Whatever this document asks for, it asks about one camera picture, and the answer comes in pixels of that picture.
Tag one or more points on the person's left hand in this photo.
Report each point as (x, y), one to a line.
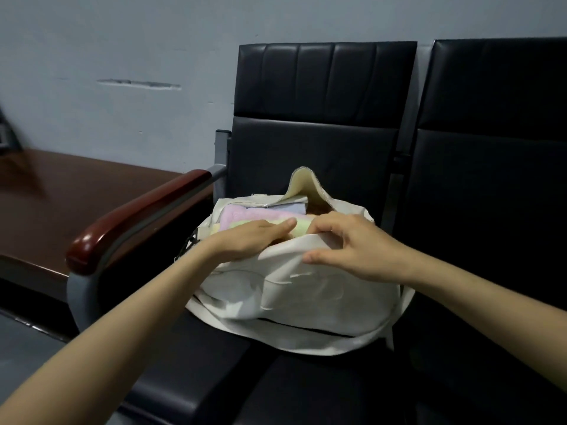
(241, 243)

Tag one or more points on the person's right hand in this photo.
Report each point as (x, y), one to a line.
(372, 254)

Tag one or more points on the person's right thumb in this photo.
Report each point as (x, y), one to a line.
(321, 258)

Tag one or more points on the person's left fingers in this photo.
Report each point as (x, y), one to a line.
(274, 230)

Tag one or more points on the white canvas bag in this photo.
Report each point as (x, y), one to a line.
(301, 296)

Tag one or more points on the person's left forearm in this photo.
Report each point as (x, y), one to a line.
(110, 340)

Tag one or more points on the person's right forearm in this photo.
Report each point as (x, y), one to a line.
(487, 314)

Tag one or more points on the blue folded towel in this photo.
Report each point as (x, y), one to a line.
(290, 208)

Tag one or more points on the yellow-green folded towel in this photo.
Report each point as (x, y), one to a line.
(302, 227)

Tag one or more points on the pink folded towel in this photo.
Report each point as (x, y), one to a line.
(237, 216)

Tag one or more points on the black leather chair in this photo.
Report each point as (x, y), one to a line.
(319, 106)
(487, 172)

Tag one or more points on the red-brown wooden armrest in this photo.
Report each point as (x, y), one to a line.
(133, 216)

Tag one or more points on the brown wooden table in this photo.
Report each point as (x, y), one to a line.
(53, 203)

